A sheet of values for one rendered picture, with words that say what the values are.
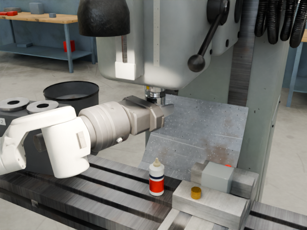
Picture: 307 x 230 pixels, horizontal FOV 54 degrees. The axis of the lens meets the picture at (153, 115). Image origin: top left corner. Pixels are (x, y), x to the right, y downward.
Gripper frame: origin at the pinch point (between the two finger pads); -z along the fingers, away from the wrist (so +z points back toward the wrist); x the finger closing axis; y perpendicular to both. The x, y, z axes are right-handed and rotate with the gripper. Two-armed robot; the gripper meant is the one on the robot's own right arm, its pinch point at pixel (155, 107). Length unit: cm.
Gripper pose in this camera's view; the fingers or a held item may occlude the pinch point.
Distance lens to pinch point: 70.2
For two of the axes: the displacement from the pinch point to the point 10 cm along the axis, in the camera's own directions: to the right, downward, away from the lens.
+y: -0.1, 9.1, 4.0
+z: -7.3, 2.7, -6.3
